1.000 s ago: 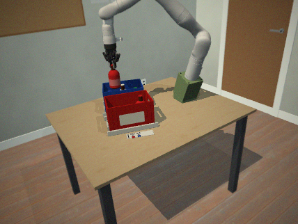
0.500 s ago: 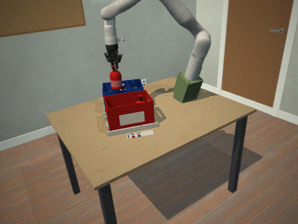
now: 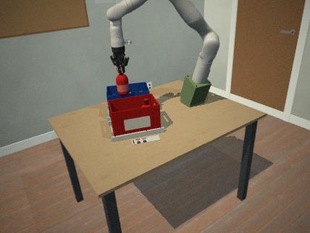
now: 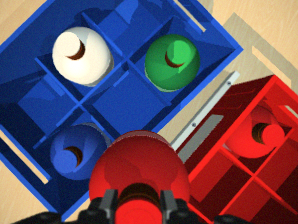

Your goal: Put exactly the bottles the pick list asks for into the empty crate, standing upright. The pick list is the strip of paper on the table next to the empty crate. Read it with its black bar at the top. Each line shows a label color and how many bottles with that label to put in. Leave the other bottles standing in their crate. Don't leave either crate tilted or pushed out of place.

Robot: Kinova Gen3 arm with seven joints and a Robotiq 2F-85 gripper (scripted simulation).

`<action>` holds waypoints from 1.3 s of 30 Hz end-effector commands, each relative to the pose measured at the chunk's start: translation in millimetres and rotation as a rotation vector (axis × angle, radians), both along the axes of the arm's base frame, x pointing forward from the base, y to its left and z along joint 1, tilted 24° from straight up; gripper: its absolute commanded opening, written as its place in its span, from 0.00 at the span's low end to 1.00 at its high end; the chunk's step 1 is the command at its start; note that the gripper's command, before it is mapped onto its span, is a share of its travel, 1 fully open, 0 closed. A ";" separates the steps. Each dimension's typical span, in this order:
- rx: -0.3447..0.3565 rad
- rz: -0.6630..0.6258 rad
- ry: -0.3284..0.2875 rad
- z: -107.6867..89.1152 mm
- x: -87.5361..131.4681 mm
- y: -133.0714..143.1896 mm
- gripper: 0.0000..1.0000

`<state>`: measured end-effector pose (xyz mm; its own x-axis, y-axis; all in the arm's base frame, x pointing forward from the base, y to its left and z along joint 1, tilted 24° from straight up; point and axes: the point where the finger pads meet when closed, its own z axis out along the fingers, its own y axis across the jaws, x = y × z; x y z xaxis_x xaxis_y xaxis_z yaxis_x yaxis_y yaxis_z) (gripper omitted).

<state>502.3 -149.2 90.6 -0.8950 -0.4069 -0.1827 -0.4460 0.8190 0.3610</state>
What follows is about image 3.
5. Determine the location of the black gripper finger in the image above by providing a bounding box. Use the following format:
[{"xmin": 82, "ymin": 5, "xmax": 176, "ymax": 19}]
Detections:
[
  {"xmin": 118, "ymin": 56, "xmax": 129, "ymax": 74},
  {"xmin": 110, "ymin": 55, "xmax": 121, "ymax": 73}
]

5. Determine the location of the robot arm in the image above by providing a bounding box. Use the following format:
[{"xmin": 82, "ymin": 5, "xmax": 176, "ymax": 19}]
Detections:
[{"xmin": 106, "ymin": 0, "xmax": 219, "ymax": 84}]

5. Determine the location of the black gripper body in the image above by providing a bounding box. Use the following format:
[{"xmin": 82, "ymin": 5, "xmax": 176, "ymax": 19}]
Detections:
[{"xmin": 112, "ymin": 46, "xmax": 125, "ymax": 62}]

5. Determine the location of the white paper pick list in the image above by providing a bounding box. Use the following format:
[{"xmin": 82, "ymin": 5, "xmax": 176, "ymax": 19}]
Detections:
[{"xmin": 131, "ymin": 135, "xmax": 161, "ymax": 145}]

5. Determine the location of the red plastic crate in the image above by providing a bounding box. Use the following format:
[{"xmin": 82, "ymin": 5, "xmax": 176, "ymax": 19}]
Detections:
[{"xmin": 108, "ymin": 94, "xmax": 161, "ymax": 136}]

